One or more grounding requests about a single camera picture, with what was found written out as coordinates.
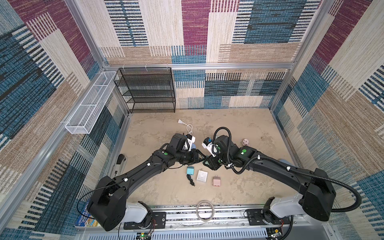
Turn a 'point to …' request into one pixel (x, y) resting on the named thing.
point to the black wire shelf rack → (147, 89)
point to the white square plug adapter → (202, 176)
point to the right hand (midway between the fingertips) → (209, 162)
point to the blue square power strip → (193, 146)
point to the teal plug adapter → (190, 170)
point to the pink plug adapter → (216, 181)
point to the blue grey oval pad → (284, 161)
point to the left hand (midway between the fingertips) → (205, 159)
